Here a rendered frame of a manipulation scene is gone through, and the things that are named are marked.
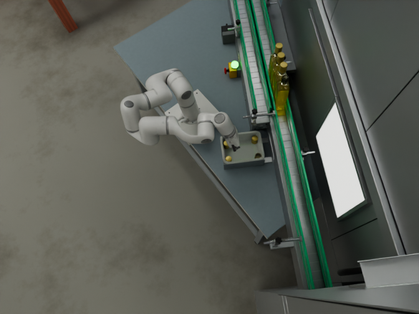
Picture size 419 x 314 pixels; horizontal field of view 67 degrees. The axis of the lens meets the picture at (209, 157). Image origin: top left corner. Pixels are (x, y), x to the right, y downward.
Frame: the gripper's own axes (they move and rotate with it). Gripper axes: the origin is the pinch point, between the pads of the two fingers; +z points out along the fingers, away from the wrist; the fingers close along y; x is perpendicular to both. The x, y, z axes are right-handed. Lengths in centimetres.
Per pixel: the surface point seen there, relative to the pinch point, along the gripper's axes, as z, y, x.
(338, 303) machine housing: -91, -72, -30
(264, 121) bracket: 8.4, 13.0, -15.6
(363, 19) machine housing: -55, 8, -58
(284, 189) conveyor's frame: 10.3, -25.4, -19.0
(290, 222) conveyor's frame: 10.4, -41.8, -19.3
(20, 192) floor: 44, 18, 190
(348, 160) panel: -23, -28, -47
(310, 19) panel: -27, 39, -46
